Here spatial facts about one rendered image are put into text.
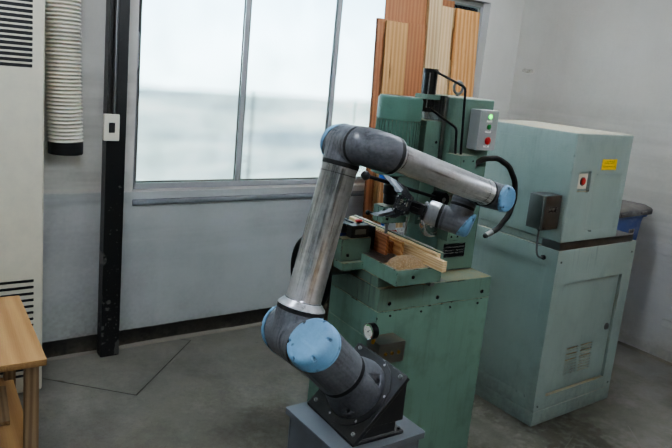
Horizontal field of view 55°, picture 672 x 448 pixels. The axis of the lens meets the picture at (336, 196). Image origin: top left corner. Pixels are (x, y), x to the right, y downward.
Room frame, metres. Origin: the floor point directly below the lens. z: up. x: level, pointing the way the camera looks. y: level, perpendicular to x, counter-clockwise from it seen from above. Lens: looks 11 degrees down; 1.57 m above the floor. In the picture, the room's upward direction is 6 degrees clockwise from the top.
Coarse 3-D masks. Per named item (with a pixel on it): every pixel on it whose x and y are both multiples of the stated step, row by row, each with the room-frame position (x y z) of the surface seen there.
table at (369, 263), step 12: (372, 252) 2.43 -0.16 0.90; (336, 264) 2.38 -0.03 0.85; (348, 264) 2.36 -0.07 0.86; (360, 264) 2.39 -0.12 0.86; (372, 264) 2.35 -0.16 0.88; (384, 264) 2.29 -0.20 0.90; (384, 276) 2.28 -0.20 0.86; (396, 276) 2.22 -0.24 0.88; (408, 276) 2.25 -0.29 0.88; (420, 276) 2.28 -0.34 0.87; (432, 276) 2.31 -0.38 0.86
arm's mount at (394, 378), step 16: (368, 352) 1.90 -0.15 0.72; (384, 368) 1.81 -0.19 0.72; (400, 384) 1.74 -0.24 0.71; (320, 400) 1.84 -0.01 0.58; (384, 400) 1.72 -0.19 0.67; (400, 400) 1.74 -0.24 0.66; (320, 416) 1.80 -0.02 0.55; (336, 416) 1.76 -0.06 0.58; (368, 416) 1.70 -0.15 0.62; (384, 416) 1.71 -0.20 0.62; (400, 416) 1.74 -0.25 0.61; (352, 432) 1.68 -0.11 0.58; (368, 432) 1.68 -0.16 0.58; (384, 432) 1.71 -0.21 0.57; (400, 432) 1.74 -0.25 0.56
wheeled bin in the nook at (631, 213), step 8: (624, 200) 3.92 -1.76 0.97; (624, 208) 3.72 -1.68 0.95; (632, 208) 3.76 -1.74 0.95; (640, 208) 3.81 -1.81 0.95; (648, 208) 3.86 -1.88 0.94; (624, 216) 3.66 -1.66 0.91; (632, 216) 3.72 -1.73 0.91; (640, 216) 3.82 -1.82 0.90; (624, 224) 3.76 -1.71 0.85; (632, 224) 3.83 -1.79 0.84; (632, 232) 3.85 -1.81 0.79
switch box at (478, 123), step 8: (472, 112) 2.61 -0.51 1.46; (480, 112) 2.57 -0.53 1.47; (488, 112) 2.59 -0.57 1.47; (496, 112) 2.61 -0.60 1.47; (472, 120) 2.60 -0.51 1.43; (480, 120) 2.57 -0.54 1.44; (496, 120) 2.61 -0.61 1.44; (472, 128) 2.60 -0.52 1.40; (480, 128) 2.57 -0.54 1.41; (496, 128) 2.62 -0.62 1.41; (472, 136) 2.59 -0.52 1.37; (480, 136) 2.57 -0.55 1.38; (488, 136) 2.60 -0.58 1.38; (472, 144) 2.59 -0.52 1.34; (480, 144) 2.58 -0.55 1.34; (488, 144) 2.60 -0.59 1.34
